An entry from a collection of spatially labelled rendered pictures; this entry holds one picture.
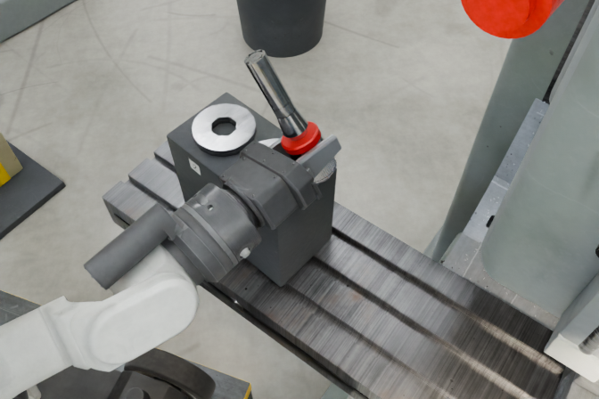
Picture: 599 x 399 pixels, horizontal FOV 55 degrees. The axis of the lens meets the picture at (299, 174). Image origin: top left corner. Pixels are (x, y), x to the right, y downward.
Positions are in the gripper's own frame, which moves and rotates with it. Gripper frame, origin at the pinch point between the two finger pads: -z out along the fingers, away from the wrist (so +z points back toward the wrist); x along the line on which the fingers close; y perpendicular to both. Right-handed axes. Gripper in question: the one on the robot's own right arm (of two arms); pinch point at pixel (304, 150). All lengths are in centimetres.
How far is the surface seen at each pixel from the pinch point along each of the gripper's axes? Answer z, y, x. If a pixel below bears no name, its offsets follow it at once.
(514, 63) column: -38.2, 15.3, 0.9
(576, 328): 3.5, -0.7, -35.8
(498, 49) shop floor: -157, 118, 110
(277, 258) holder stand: 8.2, 16.9, 7.2
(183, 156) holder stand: 8.1, 2.6, 20.8
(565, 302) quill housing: 0.6, 2.3, -32.9
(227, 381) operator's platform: 26, 70, 43
